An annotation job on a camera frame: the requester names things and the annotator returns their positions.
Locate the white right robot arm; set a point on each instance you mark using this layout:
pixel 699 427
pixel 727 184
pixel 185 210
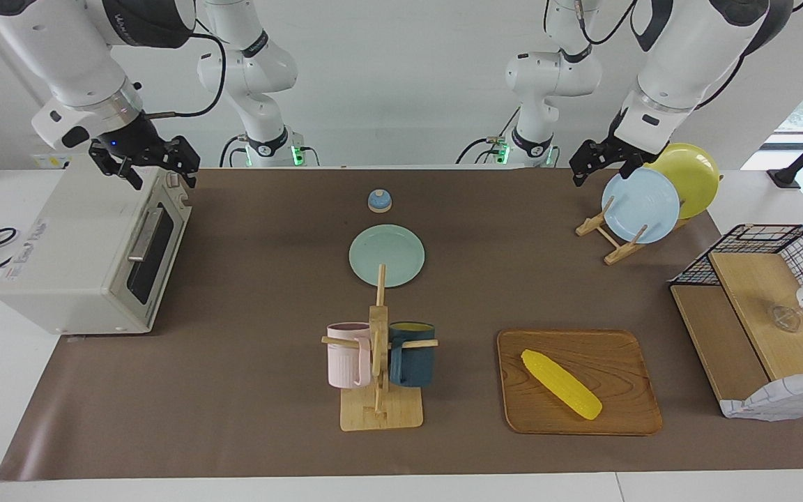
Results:
pixel 60 49

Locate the pale green plate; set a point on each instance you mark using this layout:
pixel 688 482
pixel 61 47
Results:
pixel 387 251

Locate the yellow corn cob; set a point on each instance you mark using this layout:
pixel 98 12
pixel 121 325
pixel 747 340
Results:
pixel 562 385

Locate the dark blue mug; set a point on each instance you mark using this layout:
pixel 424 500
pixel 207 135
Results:
pixel 412 362

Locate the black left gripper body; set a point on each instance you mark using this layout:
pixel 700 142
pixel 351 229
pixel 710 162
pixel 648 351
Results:
pixel 624 143

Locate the wooden mug tree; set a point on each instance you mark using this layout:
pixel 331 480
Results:
pixel 380 411

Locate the beige toaster oven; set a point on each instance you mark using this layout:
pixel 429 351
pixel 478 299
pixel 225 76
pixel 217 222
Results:
pixel 74 258

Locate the brown table mat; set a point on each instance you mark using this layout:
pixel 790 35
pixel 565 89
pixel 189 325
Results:
pixel 269 279

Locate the small blue call bell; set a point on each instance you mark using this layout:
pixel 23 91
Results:
pixel 380 201

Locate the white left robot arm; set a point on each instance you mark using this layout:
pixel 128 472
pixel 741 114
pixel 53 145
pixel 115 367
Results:
pixel 687 56

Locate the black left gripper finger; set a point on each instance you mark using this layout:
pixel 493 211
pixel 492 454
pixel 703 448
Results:
pixel 629 170
pixel 581 173

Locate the white wall box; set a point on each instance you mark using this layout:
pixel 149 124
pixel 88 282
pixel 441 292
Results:
pixel 46 162

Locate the small clear glass object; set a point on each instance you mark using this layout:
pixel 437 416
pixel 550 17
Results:
pixel 785 319

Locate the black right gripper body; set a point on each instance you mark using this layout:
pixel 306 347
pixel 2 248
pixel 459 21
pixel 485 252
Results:
pixel 136 143

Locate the wooden plate rack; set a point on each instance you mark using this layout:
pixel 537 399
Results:
pixel 617 252

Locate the light blue plate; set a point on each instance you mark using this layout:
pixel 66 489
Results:
pixel 642 209

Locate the wooden tray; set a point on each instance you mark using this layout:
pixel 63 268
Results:
pixel 617 362

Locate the pink mug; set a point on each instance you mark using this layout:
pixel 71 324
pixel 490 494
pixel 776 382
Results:
pixel 347 359

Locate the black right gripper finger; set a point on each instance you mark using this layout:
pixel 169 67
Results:
pixel 134 176
pixel 189 174

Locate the white checked cloth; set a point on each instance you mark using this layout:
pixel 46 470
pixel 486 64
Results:
pixel 785 401

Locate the yellow plate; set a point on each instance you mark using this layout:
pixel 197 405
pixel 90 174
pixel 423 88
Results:
pixel 694 178

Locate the glass oven door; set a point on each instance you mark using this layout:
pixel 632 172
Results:
pixel 157 258

